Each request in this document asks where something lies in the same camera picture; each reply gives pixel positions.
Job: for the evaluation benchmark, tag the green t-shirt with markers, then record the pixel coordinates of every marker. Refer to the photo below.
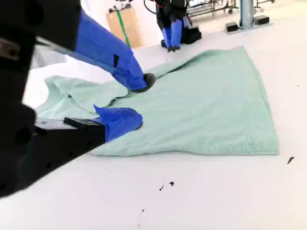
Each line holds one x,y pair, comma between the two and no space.
192,107

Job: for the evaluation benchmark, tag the brown cardboard box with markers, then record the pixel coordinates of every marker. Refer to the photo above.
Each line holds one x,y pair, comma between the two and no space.
134,26

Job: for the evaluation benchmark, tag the metal wheeled cart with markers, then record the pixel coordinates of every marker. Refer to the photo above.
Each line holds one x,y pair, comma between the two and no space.
211,7

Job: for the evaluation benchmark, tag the black clamp block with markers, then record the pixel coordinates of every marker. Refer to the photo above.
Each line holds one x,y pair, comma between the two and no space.
231,26
262,19

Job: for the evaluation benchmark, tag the steel post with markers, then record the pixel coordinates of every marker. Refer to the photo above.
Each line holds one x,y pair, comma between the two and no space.
247,12

